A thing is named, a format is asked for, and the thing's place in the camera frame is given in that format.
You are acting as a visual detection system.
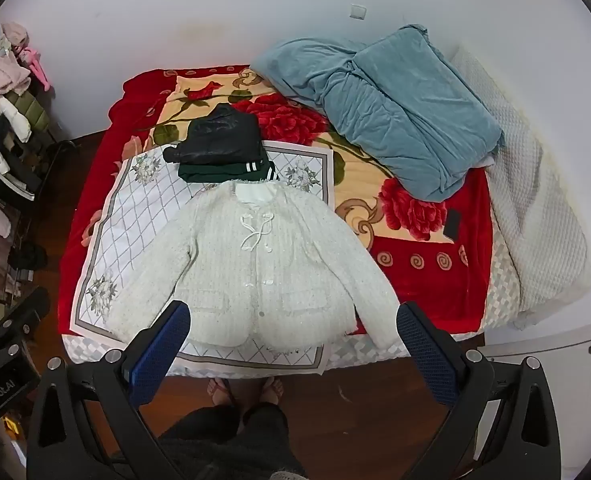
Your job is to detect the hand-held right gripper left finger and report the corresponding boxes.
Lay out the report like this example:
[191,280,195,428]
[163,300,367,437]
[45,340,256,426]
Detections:
[28,301,191,480]

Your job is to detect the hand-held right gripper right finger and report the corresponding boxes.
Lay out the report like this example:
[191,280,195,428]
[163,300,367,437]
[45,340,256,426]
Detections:
[397,302,563,480]

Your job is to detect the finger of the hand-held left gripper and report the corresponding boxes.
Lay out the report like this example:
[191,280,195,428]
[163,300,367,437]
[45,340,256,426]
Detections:
[0,287,51,336]

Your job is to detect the white tweed jacket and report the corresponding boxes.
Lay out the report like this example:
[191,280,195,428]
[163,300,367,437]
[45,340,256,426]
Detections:
[120,180,401,351]

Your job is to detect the metal clothes rack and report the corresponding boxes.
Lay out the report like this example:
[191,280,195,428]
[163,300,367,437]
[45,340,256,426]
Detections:
[5,137,81,286]

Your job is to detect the clothes on rack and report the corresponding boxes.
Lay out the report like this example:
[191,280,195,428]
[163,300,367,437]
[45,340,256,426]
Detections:
[0,22,58,241]

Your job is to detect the dark cloth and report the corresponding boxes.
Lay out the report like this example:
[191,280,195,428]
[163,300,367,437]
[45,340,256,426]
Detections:
[8,245,48,271]

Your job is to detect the red floral blanket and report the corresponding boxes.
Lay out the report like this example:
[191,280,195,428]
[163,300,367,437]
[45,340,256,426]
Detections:
[58,64,493,336]

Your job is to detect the person's legs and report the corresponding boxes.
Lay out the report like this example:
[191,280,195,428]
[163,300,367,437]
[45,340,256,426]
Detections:
[160,377,306,480]

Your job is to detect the white cabinet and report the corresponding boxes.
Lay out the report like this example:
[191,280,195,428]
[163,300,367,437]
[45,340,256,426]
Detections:
[478,317,591,441]

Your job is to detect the white grid-patterned cloth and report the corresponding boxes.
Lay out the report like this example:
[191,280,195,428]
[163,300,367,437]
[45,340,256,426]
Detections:
[70,140,335,376]

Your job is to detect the black phone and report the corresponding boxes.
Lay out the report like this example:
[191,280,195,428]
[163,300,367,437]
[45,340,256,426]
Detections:
[443,208,463,238]

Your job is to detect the green garment with white stripes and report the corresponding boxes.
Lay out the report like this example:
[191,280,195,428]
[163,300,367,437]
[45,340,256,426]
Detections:
[178,156,278,184]

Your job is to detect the white quilted bedspread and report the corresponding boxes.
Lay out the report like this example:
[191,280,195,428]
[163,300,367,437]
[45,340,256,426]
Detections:
[448,42,591,328]

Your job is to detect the black leather jacket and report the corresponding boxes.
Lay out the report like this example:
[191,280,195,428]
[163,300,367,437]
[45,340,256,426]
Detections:
[164,103,263,166]

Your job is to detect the teal blanket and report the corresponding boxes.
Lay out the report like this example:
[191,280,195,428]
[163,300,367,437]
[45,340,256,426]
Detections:
[250,24,505,202]

